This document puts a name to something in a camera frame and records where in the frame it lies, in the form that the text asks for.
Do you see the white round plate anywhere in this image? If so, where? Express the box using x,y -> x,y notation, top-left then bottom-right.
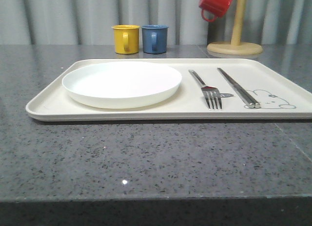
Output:
62,61 -> 182,109

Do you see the blue enamel mug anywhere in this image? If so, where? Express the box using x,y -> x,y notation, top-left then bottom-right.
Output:
141,24 -> 169,54

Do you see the yellow enamel mug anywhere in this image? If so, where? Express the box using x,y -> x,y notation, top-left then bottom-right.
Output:
112,25 -> 140,55

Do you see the wooden mug tree stand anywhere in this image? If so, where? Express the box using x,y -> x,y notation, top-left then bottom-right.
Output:
207,0 -> 263,55

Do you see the red enamel mug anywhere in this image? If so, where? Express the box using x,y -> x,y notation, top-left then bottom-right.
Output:
199,0 -> 233,22

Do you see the beige rabbit serving tray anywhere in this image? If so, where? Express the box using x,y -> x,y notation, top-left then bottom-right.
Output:
26,59 -> 312,122

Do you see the grey pleated curtain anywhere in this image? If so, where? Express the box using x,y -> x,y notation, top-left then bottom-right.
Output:
0,0 -> 312,45

